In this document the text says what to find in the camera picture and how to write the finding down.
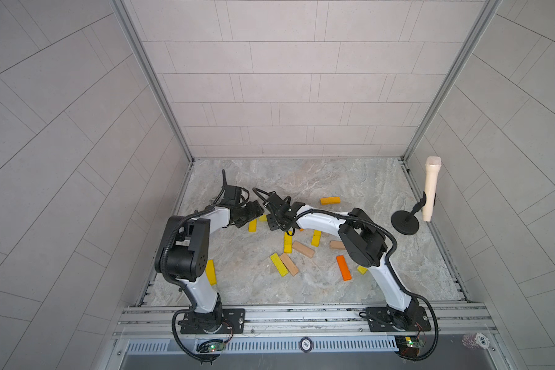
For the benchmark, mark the amber orange far block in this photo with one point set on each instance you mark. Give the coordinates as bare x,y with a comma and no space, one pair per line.
330,200

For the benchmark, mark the tan wood block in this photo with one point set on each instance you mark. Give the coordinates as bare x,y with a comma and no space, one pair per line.
337,245
289,264
303,249

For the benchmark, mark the aluminium rail frame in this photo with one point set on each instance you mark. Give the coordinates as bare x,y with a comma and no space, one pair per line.
273,329

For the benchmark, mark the tan wood lower block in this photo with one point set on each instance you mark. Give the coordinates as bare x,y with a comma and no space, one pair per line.
289,264

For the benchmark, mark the round sticker on rail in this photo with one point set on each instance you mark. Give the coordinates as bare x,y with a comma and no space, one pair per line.
306,345

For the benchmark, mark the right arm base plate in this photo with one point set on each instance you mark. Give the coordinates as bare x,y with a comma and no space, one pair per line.
382,319

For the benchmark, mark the tan wood block centre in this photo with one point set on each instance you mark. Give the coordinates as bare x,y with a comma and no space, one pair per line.
303,249

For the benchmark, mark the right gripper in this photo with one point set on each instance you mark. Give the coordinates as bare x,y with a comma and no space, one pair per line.
271,224

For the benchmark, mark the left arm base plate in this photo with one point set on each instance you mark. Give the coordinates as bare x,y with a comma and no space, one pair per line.
224,321

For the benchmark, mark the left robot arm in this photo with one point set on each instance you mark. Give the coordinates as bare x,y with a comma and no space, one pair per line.
182,256

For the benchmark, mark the tan wood block right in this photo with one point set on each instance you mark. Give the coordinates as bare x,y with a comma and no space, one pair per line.
337,245

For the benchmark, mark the red orange block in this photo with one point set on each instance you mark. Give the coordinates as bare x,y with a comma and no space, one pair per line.
343,268

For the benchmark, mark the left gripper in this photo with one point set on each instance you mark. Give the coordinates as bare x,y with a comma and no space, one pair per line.
250,214

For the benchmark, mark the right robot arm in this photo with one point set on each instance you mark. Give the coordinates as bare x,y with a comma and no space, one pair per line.
370,246

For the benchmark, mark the left circuit board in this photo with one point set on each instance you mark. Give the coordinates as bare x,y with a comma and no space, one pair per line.
211,346

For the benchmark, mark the right circuit board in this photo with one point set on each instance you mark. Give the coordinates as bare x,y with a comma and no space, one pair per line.
409,346

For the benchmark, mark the circuit board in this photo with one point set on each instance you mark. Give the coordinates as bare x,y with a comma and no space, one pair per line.
211,346
409,346

